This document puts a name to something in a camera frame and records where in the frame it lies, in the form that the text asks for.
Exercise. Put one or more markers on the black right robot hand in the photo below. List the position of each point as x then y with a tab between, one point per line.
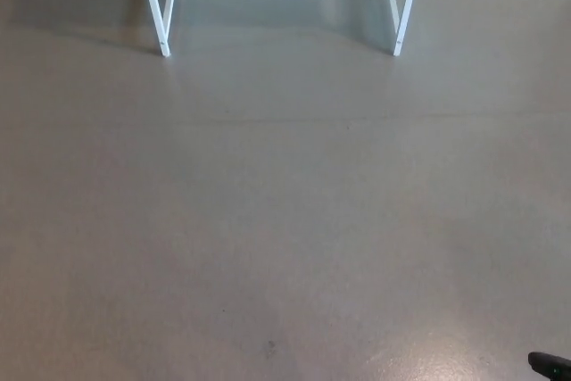
553	367

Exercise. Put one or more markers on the white table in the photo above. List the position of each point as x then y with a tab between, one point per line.
154	6

